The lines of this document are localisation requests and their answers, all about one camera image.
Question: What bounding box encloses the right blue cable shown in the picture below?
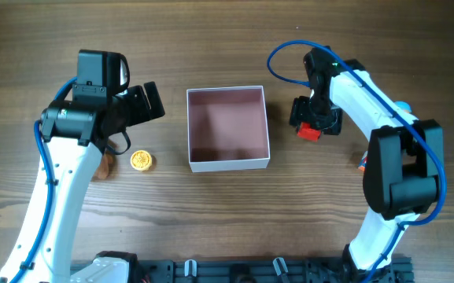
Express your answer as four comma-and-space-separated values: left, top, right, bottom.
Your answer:
266, 39, 448, 283

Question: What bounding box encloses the left blue cable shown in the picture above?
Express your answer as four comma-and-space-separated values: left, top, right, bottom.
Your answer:
8, 76, 79, 283

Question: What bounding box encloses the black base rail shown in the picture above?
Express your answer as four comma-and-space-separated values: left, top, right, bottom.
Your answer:
68, 257, 413, 283

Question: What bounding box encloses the colourful puzzle cube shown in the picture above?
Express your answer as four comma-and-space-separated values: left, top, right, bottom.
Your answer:
358, 152, 367, 171

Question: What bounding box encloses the brown plush toy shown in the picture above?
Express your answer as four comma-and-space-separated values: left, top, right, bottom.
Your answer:
92, 149, 115, 181

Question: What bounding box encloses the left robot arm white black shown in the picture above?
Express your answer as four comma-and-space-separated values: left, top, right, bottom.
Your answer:
0, 50, 165, 282

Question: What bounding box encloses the blue cable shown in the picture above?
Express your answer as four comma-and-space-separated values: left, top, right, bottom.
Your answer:
8, 76, 79, 283
266, 39, 448, 283

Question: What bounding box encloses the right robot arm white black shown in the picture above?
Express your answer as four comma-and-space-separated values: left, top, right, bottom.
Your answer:
290, 46, 447, 282

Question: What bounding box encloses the yellow duck toy blue hat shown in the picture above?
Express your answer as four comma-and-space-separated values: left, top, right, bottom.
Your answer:
394, 101, 412, 114

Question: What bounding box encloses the yellow round toy wheel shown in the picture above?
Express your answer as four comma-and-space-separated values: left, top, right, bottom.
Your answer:
130, 150, 153, 171

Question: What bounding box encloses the white square box pink interior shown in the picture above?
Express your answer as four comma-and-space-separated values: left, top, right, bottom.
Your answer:
186, 86, 271, 173

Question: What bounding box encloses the red toy truck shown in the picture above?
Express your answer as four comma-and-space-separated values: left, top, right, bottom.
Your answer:
297, 122, 321, 142

